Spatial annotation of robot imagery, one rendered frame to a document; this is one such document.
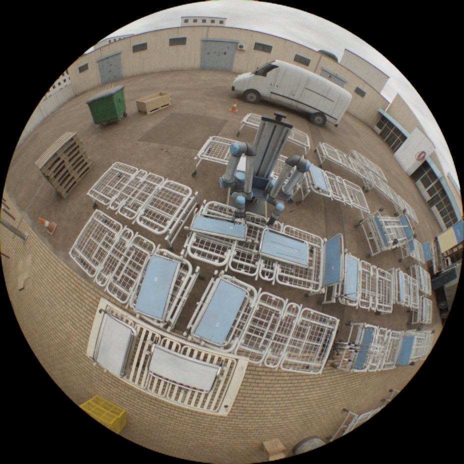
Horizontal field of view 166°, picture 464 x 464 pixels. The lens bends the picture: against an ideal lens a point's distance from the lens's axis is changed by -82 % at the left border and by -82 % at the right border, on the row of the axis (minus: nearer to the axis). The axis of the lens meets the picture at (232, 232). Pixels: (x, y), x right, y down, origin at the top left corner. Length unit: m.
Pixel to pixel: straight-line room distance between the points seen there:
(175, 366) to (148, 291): 0.89
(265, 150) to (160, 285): 2.00
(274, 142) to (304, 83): 6.46
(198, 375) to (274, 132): 2.72
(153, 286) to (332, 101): 9.02
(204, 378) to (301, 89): 9.04
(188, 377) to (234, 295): 1.10
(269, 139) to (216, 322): 2.12
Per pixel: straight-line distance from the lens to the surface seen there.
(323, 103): 8.64
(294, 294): 2.77
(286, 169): 1.77
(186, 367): 1.89
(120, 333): 2.04
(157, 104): 7.05
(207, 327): 1.84
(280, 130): 1.90
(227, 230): 2.10
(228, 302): 1.84
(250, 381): 2.80
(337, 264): 2.32
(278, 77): 8.02
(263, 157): 2.09
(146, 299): 1.96
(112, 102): 6.62
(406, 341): 4.94
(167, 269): 1.94
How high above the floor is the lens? 2.39
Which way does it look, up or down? 63 degrees down
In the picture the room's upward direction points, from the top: 19 degrees clockwise
